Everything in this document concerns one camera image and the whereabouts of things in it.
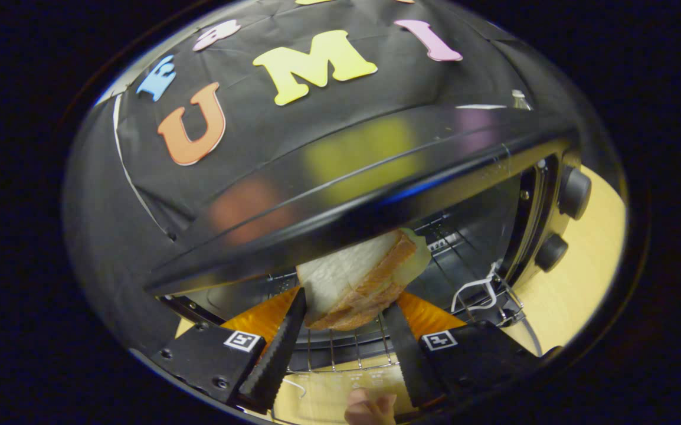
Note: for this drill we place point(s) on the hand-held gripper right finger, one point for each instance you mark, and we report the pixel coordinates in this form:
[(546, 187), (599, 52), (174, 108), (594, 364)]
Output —
[(404, 351)]

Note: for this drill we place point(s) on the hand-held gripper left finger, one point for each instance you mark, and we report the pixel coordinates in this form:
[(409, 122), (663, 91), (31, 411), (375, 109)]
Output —
[(275, 360)]

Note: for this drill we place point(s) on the toast sandwich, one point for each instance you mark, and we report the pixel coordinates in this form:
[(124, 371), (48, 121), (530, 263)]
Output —
[(352, 277)]

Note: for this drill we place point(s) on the black toaster oven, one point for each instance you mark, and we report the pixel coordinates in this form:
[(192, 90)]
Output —
[(346, 189)]

